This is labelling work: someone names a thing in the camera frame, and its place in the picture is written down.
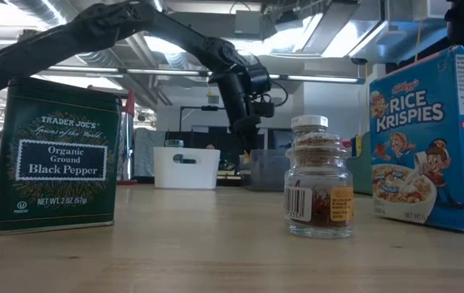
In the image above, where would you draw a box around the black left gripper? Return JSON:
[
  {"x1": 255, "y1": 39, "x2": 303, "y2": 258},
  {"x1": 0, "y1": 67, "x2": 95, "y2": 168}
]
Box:
[{"x1": 215, "y1": 67, "x2": 273, "y2": 154}]

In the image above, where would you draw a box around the Apple Jacks cereal box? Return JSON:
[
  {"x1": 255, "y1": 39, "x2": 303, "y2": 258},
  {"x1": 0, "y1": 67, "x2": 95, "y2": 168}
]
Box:
[{"x1": 345, "y1": 131, "x2": 374, "y2": 195}]

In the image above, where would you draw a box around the grey translucent plastic bin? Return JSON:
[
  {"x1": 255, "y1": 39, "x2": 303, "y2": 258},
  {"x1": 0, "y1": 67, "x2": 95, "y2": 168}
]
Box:
[{"x1": 250, "y1": 148, "x2": 291, "y2": 192}]

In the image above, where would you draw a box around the long ceiling light bar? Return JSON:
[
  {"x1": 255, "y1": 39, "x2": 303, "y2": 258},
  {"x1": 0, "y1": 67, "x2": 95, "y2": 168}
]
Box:
[{"x1": 32, "y1": 63, "x2": 366, "y2": 85}]

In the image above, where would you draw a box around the white plastic bin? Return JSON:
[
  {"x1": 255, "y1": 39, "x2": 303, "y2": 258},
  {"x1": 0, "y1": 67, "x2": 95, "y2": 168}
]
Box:
[{"x1": 153, "y1": 146, "x2": 221, "y2": 190}]

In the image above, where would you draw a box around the cork-topped glass saffron jar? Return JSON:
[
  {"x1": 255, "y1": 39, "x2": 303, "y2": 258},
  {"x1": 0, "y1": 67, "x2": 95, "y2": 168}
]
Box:
[{"x1": 283, "y1": 130, "x2": 355, "y2": 239}]

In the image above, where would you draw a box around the grey covered background object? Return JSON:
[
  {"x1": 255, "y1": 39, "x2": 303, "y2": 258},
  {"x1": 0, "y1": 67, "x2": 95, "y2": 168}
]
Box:
[{"x1": 134, "y1": 128, "x2": 167, "y2": 178}]

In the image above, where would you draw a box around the grey ceiling box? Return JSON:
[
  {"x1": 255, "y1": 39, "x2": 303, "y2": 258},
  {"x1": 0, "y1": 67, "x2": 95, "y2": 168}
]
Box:
[{"x1": 234, "y1": 10, "x2": 263, "y2": 36}]

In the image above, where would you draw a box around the Rice Krispies cereal box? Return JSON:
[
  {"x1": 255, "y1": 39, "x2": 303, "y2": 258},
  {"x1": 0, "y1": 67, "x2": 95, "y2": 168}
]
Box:
[{"x1": 369, "y1": 45, "x2": 464, "y2": 233}]

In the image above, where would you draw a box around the green black pepper tin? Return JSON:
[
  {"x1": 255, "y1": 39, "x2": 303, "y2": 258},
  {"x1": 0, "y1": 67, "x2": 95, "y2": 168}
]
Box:
[{"x1": 0, "y1": 76, "x2": 124, "y2": 237}]

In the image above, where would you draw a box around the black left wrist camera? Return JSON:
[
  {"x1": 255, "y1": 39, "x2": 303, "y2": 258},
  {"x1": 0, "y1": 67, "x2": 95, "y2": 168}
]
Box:
[{"x1": 252, "y1": 99, "x2": 276, "y2": 119}]

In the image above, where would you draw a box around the black background rig frame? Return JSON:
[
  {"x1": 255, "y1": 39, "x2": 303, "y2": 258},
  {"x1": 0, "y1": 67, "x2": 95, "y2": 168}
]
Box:
[{"x1": 178, "y1": 104, "x2": 240, "y2": 133}]

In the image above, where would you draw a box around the metal box grater red handle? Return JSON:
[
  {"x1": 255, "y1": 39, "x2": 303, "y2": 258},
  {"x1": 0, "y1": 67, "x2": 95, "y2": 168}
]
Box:
[{"x1": 116, "y1": 89, "x2": 138, "y2": 186}]

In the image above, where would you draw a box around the rectangular metal ceiling duct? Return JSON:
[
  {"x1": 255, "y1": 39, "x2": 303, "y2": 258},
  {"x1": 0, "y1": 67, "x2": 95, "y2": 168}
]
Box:
[{"x1": 262, "y1": 0, "x2": 461, "y2": 62}]

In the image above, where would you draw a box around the round silver ventilation duct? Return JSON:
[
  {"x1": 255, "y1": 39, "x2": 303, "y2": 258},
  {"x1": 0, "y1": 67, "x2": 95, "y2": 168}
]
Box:
[{"x1": 6, "y1": 0, "x2": 164, "y2": 70}]

